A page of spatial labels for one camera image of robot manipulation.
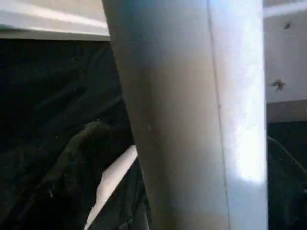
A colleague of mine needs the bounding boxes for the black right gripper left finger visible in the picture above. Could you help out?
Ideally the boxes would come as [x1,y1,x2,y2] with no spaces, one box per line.
[14,121,114,230]

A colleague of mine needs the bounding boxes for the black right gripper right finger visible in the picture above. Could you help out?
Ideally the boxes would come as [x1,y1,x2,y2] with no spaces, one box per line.
[267,137,307,230]

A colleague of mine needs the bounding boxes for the black work mat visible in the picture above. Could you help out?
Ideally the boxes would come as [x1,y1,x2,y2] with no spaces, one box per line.
[0,37,307,230]

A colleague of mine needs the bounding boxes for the white flat board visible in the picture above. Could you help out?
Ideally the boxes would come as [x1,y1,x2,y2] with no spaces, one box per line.
[0,0,111,42]

